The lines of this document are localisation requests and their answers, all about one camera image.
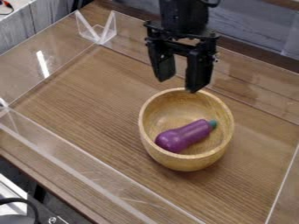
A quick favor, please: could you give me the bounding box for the white cabinet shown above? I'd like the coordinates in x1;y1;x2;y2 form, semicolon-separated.
0;0;78;54

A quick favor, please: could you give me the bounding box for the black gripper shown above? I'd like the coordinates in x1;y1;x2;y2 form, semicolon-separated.
144;0;220;93

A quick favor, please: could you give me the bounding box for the clear acrylic corner bracket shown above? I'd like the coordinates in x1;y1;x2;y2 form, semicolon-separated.
74;10;117;46

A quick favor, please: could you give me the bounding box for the purple toy eggplant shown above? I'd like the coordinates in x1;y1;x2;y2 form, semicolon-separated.
153;119;217;153

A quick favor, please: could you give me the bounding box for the clear acrylic tray enclosure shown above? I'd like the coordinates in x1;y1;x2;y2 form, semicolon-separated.
0;10;299;224

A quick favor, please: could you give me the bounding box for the wooden bowl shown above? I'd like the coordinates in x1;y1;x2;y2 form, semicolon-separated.
137;88;234;172

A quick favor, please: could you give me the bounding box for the black cable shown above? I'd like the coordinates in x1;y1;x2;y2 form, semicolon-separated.
0;198;42;224

